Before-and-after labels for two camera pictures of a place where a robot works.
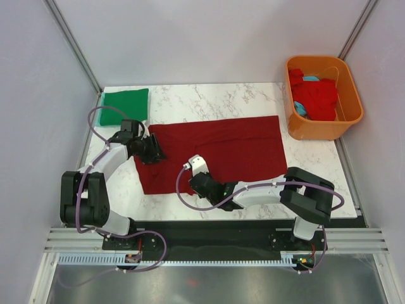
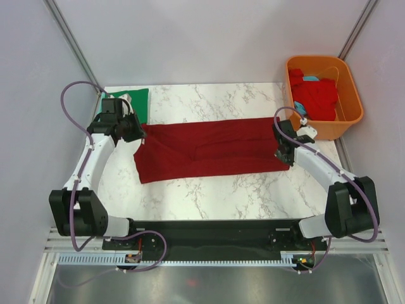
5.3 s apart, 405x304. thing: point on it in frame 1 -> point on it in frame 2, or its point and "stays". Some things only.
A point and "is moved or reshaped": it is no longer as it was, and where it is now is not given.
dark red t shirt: x=234 y=150 is moved or reshaped
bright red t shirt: x=319 y=98 stays
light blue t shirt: x=299 y=107 stays
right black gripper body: x=212 y=201 -> x=285 y=159
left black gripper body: x=145 y=147 -> x=131 y=129
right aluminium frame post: x=357 y=30 stays
